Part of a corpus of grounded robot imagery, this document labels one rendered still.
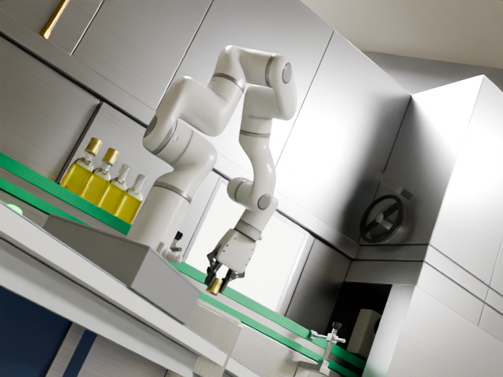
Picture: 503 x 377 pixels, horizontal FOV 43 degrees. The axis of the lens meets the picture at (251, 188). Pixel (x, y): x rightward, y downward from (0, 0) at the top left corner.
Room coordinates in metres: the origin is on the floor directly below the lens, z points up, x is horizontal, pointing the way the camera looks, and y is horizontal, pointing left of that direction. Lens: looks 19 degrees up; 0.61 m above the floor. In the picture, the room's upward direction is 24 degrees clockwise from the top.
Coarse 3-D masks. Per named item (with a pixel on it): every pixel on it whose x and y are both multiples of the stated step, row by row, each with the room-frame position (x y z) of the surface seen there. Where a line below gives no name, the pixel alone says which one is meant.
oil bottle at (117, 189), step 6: (114, 180) 1.78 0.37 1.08; (120, 180) 1.79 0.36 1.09; (108, 186) 1.78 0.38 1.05; (114, 186) 1.78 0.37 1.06; (120, 186) 1.79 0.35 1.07; (126, 186) 1.81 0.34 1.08; (108, 192) 1.78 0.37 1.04; (114, 192) 1.79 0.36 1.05; (120, 192) 1.79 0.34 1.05; (102, 198) 1.78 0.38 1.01; (108, 198) 1.78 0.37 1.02; (114, 198) 1.79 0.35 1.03; (120, 198) 1.80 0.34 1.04; (102, 204) 1.78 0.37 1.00; (108, 204) 1.79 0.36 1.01; (114, 204) 1.79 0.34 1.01; (120, 204) 1.81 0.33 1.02; (108, 210) 1.79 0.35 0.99; (114, 210) 1.80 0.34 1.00
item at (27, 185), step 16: (0, 160) 1.55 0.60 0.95; (0, 176) 1.56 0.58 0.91; (16, 176) 1.57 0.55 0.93; (32, 176) 1.58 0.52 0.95; (16, 192) 1.58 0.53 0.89; (32, 192) 1.60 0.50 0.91; (48, 192) 1.61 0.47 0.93; (64, 192) 1.63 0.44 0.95; (48, 208) 1.62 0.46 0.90; (64, 208) 1.64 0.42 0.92; (80, 208) 1.65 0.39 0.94; (96, 208) 1.67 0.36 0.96; (96, 224) 1.68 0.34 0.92; (112, 224) 1.69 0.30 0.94; (128, 224) 1.71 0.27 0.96
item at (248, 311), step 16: (192, 272) 1.92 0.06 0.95; (224, 304) 1.99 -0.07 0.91; (240, 304) 2.02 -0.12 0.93; (256, 304) 2.04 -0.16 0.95; (240, 320) 2.02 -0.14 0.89; (256, 320) 2.05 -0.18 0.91; (272, 320) 2.07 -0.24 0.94; (288, 320) 2.10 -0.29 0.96; (272, 336) 2.08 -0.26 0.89; (288, 336) 2.11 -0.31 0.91; (304, 336) 2.13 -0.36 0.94; (304, 352) 2.14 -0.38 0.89; (320, 352) 2.18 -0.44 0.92; (336, 352) 2.20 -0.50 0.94; (336, 368) 2.21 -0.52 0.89; (352, 368) 2.25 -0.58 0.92
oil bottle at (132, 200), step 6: (126, 192) 1.81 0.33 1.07; (132, 192) 1.81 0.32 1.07; (138, 192) 1.83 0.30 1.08; (126, 198) 1.81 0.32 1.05; (132, 198) 1.82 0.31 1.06; (138, 198) 1.83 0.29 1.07; (126, 204) 1.81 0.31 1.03; (132, 204) 1.82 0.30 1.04; (138, 204) 1.83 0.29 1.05; (120, 210) 1.81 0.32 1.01; (126, 210) 1.82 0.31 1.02; (132, 210) 1.82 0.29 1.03; (120, 216) 1.81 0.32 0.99; (126, 216) 1.82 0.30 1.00; (132, 216) 1.83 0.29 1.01
